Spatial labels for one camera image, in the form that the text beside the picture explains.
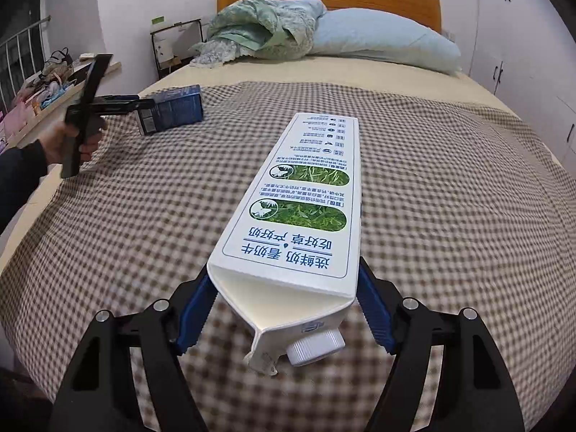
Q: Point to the blue box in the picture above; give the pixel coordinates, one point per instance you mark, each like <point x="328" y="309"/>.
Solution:
<point x="170" y="109"/>

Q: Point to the black bedside shelf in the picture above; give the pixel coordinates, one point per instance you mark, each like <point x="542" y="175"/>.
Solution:
<point x="173" y="42"/>

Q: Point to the cream mattress sheet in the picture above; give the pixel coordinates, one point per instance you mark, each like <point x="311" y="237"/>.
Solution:
<point x="360" y="73"/>

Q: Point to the white milk carton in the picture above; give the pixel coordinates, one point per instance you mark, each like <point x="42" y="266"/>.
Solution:
<point x="287" y="262"/>

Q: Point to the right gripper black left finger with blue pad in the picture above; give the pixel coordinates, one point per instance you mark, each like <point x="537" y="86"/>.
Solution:
<point x="99" y="391"/>

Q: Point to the metal window railing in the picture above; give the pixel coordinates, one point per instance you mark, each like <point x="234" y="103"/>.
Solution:
<point x="22" y="55"/>

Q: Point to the light blue pillow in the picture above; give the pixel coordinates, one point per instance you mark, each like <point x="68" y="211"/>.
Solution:
<point x="378" y="35"/>

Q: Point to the windowsill clutter items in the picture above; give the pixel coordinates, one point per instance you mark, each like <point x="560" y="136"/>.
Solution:
<point x="58" y="83"/>

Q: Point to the white wardrobe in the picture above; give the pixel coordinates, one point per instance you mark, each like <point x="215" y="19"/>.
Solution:
<point x="525" y="56"/>

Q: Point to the brown checkered blanket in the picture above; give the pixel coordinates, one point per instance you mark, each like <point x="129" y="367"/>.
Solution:
<point x="461" y="205"/>

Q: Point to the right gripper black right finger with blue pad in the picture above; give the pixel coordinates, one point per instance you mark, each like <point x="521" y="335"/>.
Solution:
<point x="475" y="391"/>

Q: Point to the green crumpled quilt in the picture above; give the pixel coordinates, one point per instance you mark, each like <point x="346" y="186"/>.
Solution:
<point x="260" y="29"/>

